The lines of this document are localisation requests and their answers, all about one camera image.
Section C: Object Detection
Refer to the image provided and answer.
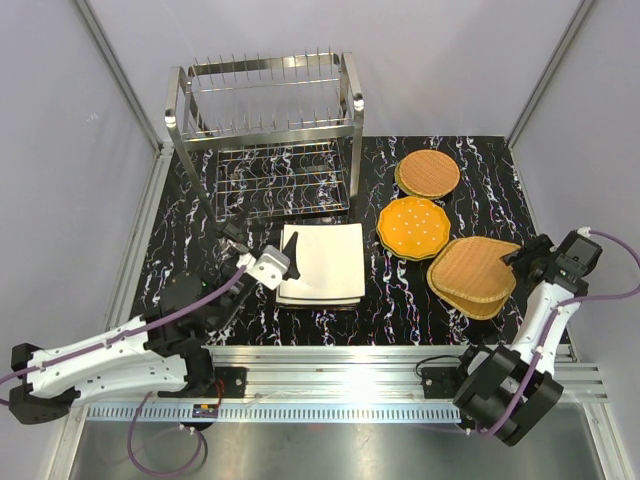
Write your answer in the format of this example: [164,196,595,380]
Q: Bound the cream square plate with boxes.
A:
[276,223,365,299]

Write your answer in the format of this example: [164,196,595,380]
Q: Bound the woven yellow basket plate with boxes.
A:
[426,270,509,321]
[428,236,520,303]

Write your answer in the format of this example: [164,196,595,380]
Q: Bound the grey square plate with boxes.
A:
[276,291,361,300]

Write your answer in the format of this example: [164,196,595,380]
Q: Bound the floral square plate dark rim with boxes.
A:
[276,303,359,311]

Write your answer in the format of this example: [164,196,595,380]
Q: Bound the orange polka dot plate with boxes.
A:
[376,196,451,261]

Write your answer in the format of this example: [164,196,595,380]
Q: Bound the woven orange rattan plate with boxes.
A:
[397,149,460,199]

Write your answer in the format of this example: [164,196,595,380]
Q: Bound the woven bamboo plate green rim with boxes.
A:
[394,167,426,198]

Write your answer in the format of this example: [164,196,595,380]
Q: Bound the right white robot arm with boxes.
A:
[452,228,602,446]

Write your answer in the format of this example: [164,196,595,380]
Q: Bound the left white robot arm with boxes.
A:
[1,222,300,425]

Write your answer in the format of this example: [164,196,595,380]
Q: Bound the steel two-tier dish rack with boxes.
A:
[165,49,365,222]

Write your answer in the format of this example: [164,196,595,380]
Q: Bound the black marble pattern mat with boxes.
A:
[132,136,535,346]

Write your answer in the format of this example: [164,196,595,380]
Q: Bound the left small control board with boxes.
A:
[192,403,219,419]

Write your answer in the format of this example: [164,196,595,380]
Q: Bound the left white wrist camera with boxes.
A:
[236,246,291,290]

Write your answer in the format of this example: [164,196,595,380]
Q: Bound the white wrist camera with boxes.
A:
[576,226,591,238]
[236,246,291,290]

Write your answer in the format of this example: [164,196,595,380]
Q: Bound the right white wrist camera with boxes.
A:
[576,226,591,238]

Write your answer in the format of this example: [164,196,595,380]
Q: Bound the aluminium mounting rail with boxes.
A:
[74,343,610,409]

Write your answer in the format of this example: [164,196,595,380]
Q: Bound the left aluminium frame post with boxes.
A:
[71,0,163,153]

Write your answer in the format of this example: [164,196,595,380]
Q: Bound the aluminium frame post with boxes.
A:
[71,0,163,153]
[507,0,599,149]

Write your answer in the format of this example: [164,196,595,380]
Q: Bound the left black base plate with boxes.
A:
[157,366,248,401]

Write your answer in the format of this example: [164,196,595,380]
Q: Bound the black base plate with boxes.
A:
[157,366,248,401]
[420,366,478,402]

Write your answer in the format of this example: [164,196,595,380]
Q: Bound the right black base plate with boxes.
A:
[420,366,478,402]

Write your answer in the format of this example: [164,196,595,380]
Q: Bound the slotted cable duct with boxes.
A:
[87,401,461,424]

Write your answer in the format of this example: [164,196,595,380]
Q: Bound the right aluminium frame post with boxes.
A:
[507,0,599,149]

